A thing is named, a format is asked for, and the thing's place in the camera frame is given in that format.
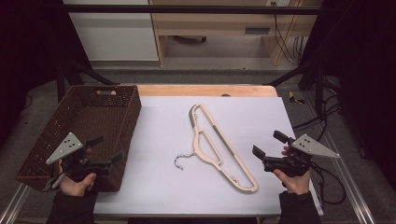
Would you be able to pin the aluminium rail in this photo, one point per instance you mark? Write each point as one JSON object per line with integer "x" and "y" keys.
{"x": 342, "y": 161}
{"x": 14, "y": 203}

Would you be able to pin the person's left hand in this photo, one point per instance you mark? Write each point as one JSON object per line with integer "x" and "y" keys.
{"x": 76, "y": 188}

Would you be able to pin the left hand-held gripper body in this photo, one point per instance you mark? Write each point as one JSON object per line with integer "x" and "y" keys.
{"x": 67, "y": 146}

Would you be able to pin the brown wicker basket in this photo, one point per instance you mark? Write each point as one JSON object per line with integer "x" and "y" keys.
{"x": 93, "y": 118}

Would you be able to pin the person's right hand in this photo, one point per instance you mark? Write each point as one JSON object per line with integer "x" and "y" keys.
{"x": 297, "y": 185}

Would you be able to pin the white cabinet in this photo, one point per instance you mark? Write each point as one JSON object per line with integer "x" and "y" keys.
{"x": 115, "y": 37}

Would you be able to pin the yellow and black tool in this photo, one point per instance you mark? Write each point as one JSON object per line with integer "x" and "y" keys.
{"x": 294, "y": 98}

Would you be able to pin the white table cover sheet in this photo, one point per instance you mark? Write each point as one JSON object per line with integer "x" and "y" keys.
{"x": 162, "y": 130}

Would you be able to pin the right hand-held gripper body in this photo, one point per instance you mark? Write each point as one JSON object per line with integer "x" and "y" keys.
{"x": 311, "y": 146}

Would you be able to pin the black curtain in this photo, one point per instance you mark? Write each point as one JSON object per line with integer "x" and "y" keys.
{"x": 28, "y": 62}
{"x": 367, "y": 77}

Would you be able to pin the black metal frame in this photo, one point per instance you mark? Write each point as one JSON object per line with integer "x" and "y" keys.
{"x": 186, "y": 9}

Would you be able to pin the light wooden desk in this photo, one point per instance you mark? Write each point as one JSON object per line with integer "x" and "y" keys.
{"x": 214, "y": 23}

